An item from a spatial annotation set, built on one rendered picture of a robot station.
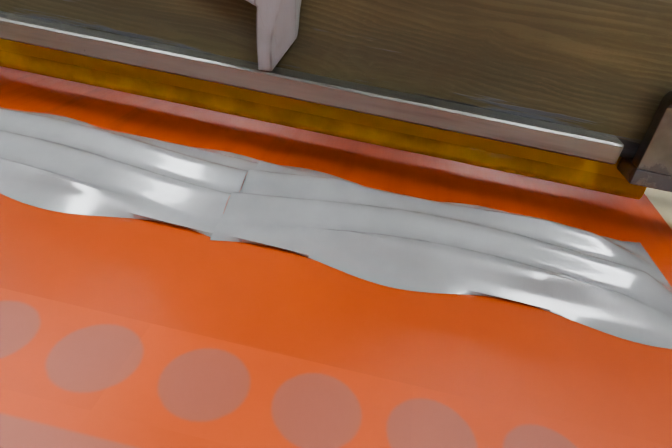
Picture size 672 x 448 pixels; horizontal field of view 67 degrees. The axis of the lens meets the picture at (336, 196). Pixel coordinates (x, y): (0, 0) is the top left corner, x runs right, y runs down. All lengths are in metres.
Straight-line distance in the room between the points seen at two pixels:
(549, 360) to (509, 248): 0.05
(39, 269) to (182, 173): 0.07
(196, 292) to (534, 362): 0.11
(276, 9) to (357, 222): 0.10
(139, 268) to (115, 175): 0.05
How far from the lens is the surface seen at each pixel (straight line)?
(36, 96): 0.32
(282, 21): 0.23
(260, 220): 0.20
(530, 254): 0.22
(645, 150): 0.27
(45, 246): 0.19
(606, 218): 0.29
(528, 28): 0.25
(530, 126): 0.25
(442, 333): 0.17
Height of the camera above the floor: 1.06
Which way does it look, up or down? 28 degrees down
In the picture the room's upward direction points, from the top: 10 degrees clockwise
